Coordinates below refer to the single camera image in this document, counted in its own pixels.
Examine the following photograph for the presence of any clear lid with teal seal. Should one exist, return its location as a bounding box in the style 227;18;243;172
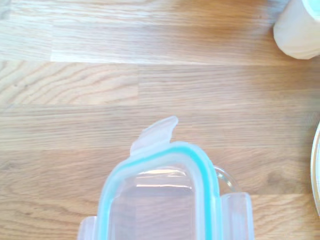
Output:
79;115;256;240

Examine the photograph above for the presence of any clear glass food container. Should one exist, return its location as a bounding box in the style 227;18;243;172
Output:
212;165;240;196

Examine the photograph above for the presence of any ribbed white mug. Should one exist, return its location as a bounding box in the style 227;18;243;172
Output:
272;0;320;60

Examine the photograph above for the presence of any large white plate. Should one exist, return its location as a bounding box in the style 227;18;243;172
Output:
309;119;320;217

